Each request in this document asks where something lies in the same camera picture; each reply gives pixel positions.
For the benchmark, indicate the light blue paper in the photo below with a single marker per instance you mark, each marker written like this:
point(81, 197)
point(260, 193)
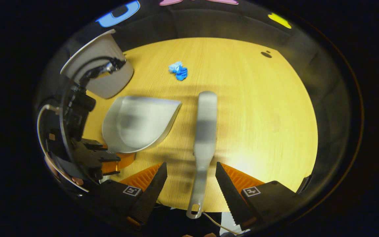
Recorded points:
point(175, 66)

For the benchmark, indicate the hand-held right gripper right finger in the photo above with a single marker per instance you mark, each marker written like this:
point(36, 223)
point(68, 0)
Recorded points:
point(230, 197)

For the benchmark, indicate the wooden desktop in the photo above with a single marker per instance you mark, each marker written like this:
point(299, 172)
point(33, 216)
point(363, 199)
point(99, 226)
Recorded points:
point(258, 115)

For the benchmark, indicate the bright blue paper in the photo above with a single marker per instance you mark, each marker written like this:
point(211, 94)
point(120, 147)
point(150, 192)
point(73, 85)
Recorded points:
point(181, 74)

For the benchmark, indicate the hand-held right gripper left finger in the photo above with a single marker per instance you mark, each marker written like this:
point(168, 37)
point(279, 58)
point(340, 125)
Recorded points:
point(151, 194)

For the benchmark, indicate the grey plastic garbage bin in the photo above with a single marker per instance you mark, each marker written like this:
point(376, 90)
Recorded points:
point(110, 85)

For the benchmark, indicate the small grey dustpan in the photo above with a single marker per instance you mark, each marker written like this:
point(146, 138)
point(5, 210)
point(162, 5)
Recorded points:
point(137, 125)

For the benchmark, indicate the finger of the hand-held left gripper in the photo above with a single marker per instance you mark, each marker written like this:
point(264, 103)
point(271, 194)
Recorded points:
point(100, 161)
point(92, 146)

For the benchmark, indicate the small grey broom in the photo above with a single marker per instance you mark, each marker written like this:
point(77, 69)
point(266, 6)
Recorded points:
point(206, 131)

